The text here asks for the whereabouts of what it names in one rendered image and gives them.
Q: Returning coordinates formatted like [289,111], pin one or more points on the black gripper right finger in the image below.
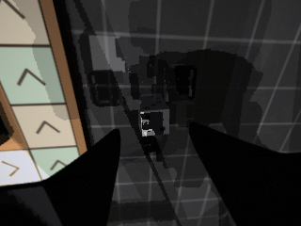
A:
[259,186]

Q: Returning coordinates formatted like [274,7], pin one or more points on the white die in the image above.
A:
[154,118]

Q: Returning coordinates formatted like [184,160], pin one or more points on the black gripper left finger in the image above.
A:
[79,194]

